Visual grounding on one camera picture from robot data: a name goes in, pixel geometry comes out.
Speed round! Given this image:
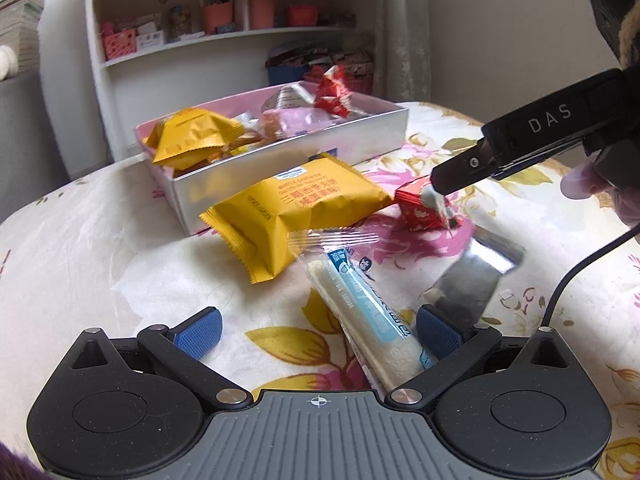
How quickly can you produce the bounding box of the blue storage bin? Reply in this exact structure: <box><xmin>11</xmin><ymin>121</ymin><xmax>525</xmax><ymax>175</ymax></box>
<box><xmin>267</xmin><ymin>64</ymin><xmax>310</xmax><ymax>86</ymax></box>

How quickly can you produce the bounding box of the stack of books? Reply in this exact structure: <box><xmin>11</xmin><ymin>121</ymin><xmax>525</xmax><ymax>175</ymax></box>
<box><xmin>1</xmin><ymin>0</ymin><xmax>44</xmax><ymax>75</ymax></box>

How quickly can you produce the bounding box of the clear rice cracker packet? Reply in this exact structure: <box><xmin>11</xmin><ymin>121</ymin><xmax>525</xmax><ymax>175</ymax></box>
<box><xmin>288</xmin><ymin>228</ymin><xmax>437</xmax><ymax>393</ymax></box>

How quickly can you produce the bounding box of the pink lattice basket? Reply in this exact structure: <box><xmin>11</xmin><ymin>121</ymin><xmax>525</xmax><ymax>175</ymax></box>
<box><xmin>102</xmin><ymin>29</ymin><xmax>137</xmax><ymax>61</ymax></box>

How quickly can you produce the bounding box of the red small basket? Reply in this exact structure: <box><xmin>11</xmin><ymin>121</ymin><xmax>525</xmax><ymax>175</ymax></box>
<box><xmin>285</xmin><ymin>4</ymin><xmax>319</xmax><ymax>27</ymax></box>

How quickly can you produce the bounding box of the person right hand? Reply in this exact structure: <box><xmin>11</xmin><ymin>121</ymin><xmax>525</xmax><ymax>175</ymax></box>
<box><xmin>560</xmin><ymin>160</ymin><xmax>640</xmax><ymax>226</ymax></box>

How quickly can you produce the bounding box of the pink white plush toy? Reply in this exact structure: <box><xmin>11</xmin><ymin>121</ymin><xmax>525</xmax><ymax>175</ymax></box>
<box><xmin>0</xmin><ymin>46</ymin><xmax>18</xmax><ymax>81</ymax></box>

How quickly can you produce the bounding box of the pink pen holder cup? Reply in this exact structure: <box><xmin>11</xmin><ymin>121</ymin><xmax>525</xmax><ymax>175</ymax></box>
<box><xmin>201</xmin><ymin>2</ymin><xmax>233</xmax><ymax>35</ymax></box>

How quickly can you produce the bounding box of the white crumpled tea packet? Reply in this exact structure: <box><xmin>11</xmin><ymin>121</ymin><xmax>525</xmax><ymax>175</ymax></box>
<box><xmin>262</xmin><ymin>82</ymin><xmax>314</xmax><ymax>112</ymax></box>

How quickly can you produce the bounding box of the grey sofa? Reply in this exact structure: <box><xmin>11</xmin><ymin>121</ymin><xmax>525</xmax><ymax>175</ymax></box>
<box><xmin>0</xmin><ymin>70</ymin><xmax>70</xmax><ymax>219</ymax></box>

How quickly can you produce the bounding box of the yellow egg-yolk pastry packet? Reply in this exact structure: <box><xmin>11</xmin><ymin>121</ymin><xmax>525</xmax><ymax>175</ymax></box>
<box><xmin>145</xmin><ymin>108</ymin><xmax>245</xmax><ymax>170</ymax></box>

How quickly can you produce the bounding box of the red candy wrapper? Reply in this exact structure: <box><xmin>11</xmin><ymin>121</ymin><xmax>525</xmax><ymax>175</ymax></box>
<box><xmin>314</xmin><ymin>65</ymin><xmax>352</xmax><ymax>118</ymax></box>
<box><xmin>394</xmin><ymin>176</ymin><xmax>464</xmax><ymax>231</ymax></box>

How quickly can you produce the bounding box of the pink tall cup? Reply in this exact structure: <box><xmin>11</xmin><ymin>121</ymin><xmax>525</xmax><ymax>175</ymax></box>
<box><xmin>248</xmin><ymin>0</ymin><xmax>276</xmax><ymax>29</ymax></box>

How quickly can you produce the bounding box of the large pink storage basket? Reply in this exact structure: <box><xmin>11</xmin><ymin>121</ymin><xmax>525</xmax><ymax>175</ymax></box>
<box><xmin>344</xmin><ymin>75</ymin><xmax>373</xmax><ymax>96</ymax></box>

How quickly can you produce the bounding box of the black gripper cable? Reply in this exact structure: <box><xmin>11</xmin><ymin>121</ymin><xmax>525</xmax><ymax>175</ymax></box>
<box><xmin>539</xmin><ymin>221</ymin><xmax>640</xmax><ymax>331</ymax></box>

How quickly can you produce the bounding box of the silver foil snack packet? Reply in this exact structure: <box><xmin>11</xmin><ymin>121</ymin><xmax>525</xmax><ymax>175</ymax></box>
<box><xmin>422</xmin><ymin>226</ymin><xmax>526</xmax><ymax>330</ymax></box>

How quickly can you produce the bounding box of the lace curtain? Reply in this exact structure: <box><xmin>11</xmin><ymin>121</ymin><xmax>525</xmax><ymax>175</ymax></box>
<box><xmin>373</xmin><ymin>0</ymin><xmax>432</xmax><ymax>102</ymax></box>

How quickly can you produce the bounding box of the pink wafer packet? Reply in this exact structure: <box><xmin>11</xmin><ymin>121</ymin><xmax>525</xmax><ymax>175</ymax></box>
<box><xmin>258</xmin><ymin>107</ymin><xmax>334</xmax><ymax>140</ymax></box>

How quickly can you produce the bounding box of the pink cardboard box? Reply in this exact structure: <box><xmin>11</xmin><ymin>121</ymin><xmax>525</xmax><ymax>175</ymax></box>
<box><xmin>134</xmin><ymin>92</ymin><xmax>409</xmax><ymax>235</ymax></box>

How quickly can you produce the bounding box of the floral table cloth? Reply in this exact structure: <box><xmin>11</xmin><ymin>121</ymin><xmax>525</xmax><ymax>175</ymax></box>
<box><xmin>1</xmin><ymin>103</ymin><xmax>639</xmax><ymax>479</ymax></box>

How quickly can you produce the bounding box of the white bookshelf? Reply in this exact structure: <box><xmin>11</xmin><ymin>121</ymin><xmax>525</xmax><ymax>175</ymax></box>
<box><xmin>85</xmin><ymin>0</ymin><xmax>376</xmax><ymax>160</ymax></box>

